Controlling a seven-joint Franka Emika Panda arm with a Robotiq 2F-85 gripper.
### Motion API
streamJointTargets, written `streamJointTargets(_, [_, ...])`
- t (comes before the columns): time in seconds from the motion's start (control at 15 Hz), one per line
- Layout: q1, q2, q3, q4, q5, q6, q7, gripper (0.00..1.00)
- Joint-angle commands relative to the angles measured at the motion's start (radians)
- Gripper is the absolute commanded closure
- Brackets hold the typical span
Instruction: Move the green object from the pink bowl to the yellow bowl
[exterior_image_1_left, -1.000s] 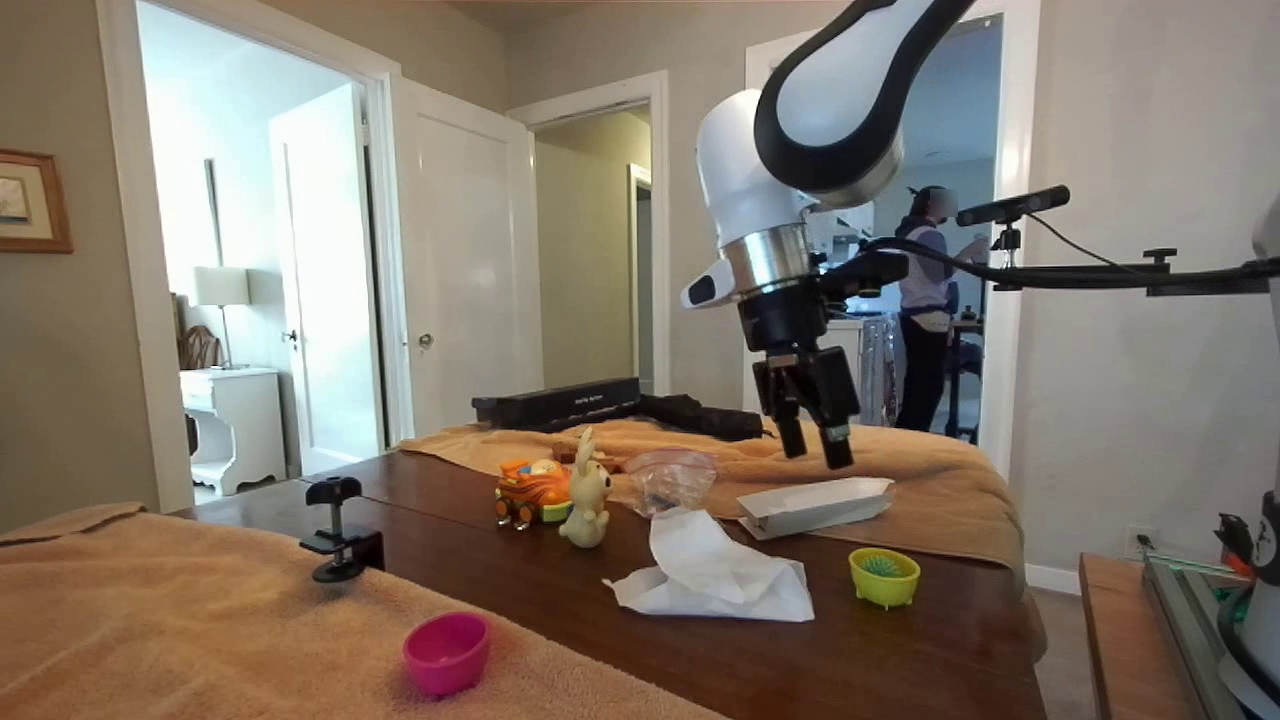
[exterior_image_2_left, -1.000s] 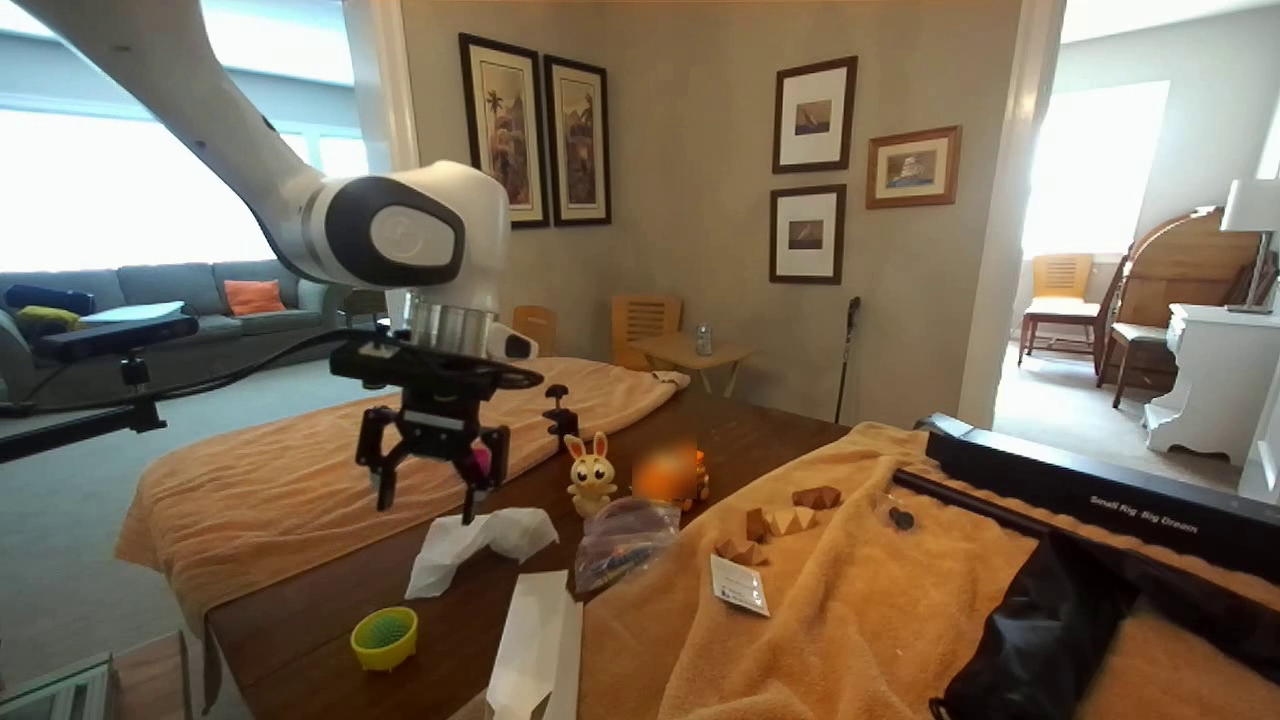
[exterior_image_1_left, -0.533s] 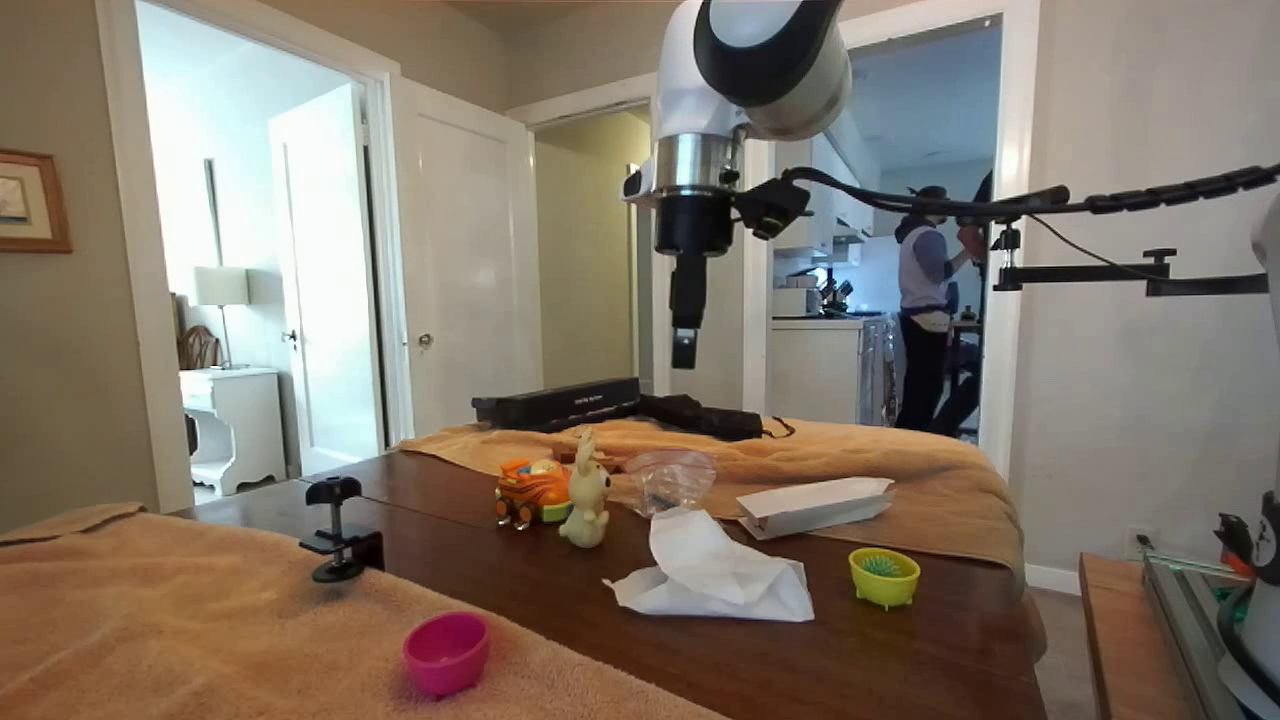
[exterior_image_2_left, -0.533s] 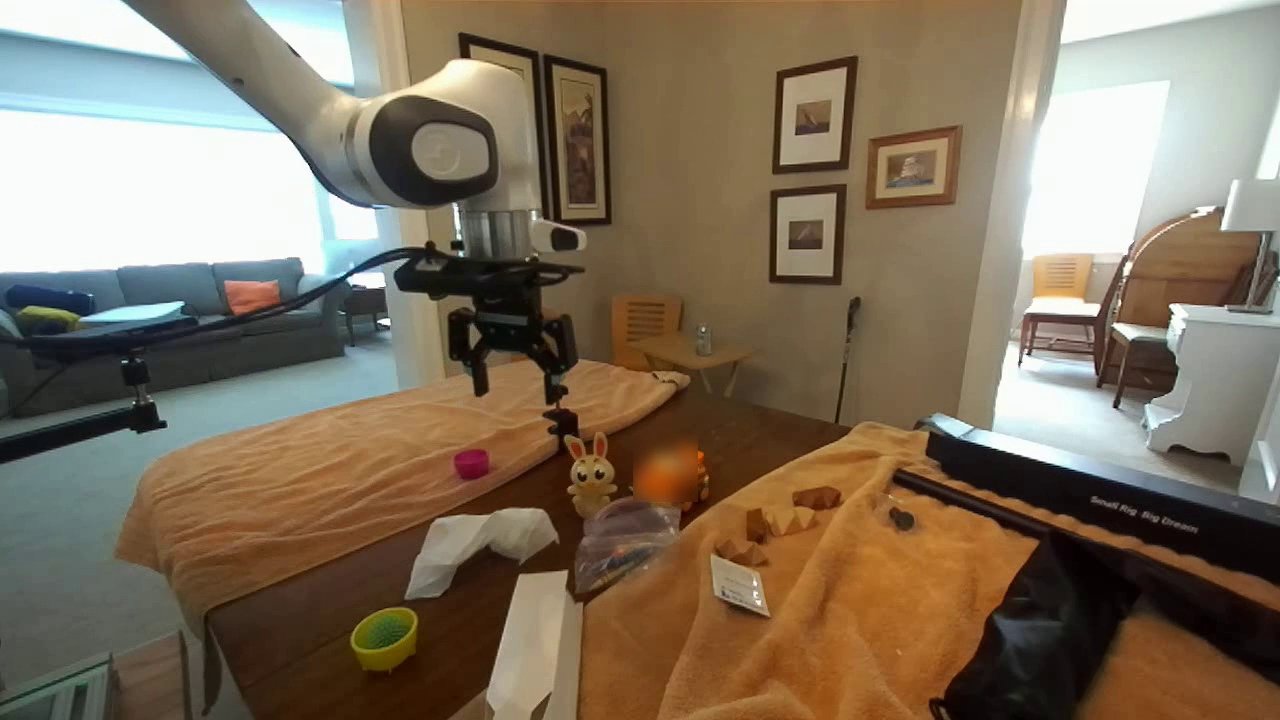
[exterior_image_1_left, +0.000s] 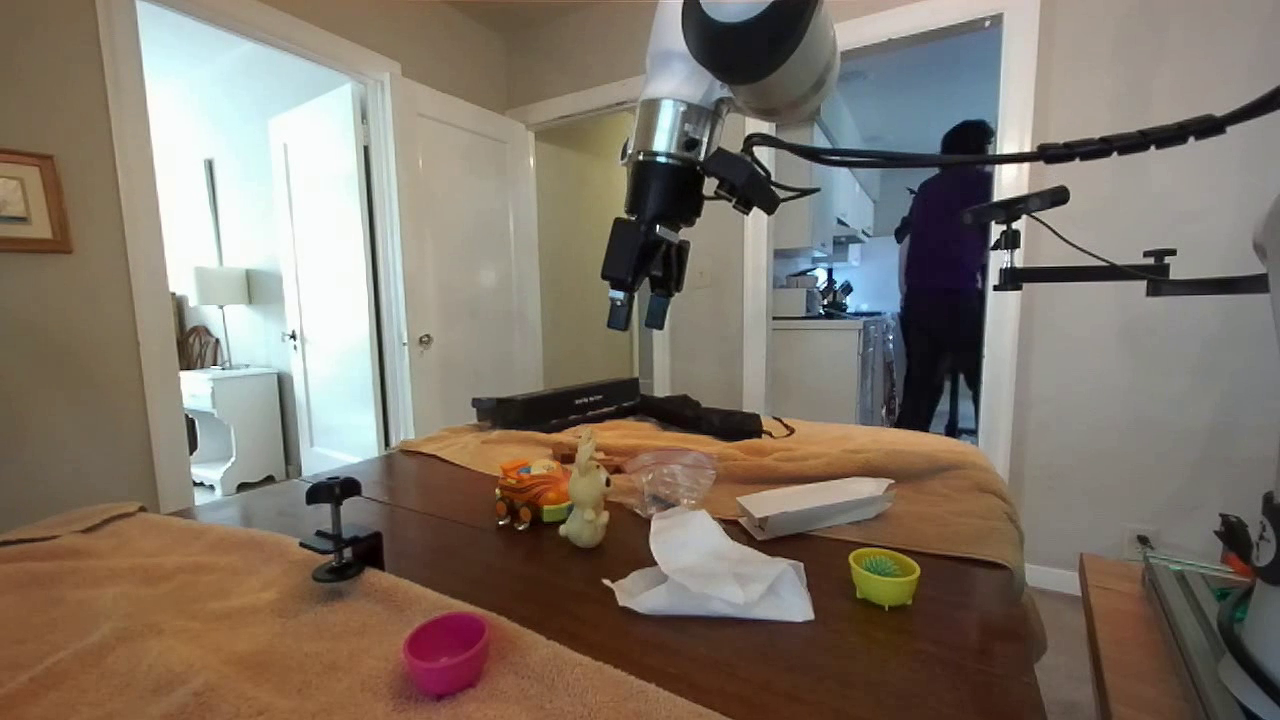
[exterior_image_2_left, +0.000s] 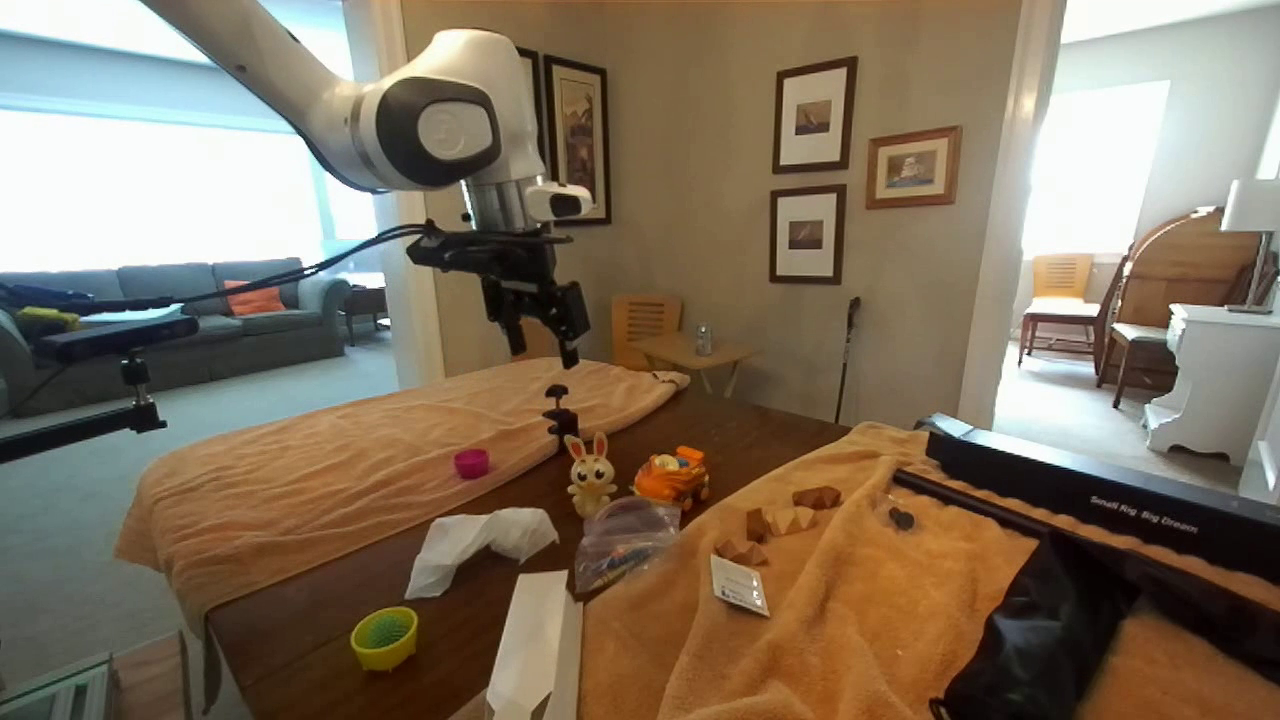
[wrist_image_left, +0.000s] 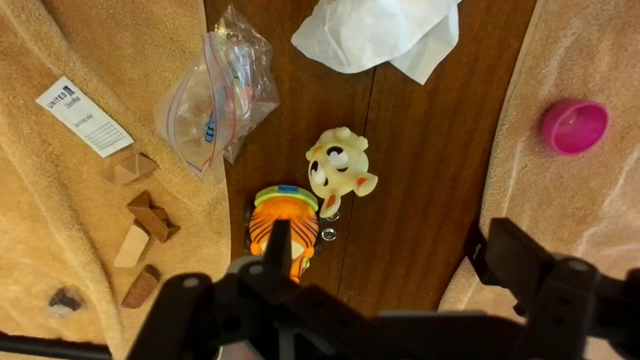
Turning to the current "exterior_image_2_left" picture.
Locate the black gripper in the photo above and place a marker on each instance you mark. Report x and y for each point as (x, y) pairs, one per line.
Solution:
(521, 302)

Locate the green spiky ball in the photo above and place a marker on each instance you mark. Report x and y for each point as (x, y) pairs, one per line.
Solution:
(387, 627)

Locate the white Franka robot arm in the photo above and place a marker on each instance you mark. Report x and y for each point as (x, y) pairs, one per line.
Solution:
(424, 127)

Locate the yellow bowl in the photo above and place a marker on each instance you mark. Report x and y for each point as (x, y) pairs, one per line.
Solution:
(387, 656)

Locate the yellow object on sofa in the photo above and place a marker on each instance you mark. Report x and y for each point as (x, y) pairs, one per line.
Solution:
(50, 317)

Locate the black table clamp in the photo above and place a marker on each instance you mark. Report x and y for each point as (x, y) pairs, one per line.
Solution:
(560, 416)

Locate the wooden folding table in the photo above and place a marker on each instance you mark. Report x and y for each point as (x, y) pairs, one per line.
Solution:
(694, 363)

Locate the cream bunny toy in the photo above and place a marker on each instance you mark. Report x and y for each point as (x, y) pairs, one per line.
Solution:
(588, 477)

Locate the orange plush cat toy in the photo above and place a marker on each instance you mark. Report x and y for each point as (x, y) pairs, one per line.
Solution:
(671, 482)

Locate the clear plastic bag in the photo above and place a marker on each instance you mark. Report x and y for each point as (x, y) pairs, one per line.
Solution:
(621, 547)

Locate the crumpled white tissue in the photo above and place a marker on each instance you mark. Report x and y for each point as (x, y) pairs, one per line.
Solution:
(460, 547)

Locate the plain orange towel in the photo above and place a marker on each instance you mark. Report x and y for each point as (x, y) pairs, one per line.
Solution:
(321, 482)

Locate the small wooden block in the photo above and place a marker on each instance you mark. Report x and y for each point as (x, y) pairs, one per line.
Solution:
(817, 497)
(799, 520)
(759, 525)
(742, 551)

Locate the orange cushion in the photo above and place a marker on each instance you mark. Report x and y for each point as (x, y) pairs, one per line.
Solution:
(258, 302)

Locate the black walking stick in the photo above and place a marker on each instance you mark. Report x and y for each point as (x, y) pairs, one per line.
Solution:
(850, 363)

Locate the grey sofa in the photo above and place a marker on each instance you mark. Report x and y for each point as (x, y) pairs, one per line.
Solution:
(241, 343)

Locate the white paper label card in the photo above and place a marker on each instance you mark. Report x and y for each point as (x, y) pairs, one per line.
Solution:
(742, 587)

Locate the long white cardboard box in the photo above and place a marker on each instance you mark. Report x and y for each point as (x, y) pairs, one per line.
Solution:
(535, 653)

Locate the dark brown small block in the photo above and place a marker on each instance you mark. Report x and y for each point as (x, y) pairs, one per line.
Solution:
(900, 519)

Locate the orange towel under clutter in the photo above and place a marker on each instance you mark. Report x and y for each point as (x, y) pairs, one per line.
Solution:
(852, 615)

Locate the wooden armchair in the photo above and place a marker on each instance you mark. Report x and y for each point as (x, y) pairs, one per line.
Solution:
(1059, 302)

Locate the wooden stand platform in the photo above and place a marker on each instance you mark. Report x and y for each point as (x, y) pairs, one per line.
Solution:
(145, 683)

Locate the black fabric bag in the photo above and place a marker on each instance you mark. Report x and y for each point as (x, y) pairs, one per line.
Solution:
(1042, 640)

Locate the long black case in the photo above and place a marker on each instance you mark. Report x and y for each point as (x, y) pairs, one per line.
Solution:
(1104, 494)

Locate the wooden rocking chair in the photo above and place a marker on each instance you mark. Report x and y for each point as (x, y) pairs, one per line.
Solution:
(1182, 275)

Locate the white desk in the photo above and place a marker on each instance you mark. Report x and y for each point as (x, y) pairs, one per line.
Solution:
(1204, 384)

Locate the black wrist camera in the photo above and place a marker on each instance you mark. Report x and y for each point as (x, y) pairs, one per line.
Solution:
(486, 251)

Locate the tall black picture frame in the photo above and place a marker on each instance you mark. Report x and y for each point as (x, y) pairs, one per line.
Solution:
(583, 123)

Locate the small black picture frame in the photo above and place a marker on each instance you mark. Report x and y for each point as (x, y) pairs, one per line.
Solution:
(814, 115)
(805, 232)

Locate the brown wooden picture frame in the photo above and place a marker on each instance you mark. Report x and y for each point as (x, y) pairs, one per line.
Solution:
(912, 166)

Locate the black stereo camera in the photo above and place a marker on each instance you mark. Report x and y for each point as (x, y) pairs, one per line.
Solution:
(112, 335)

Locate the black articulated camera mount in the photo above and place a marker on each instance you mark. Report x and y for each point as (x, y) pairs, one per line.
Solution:
(81, 426)

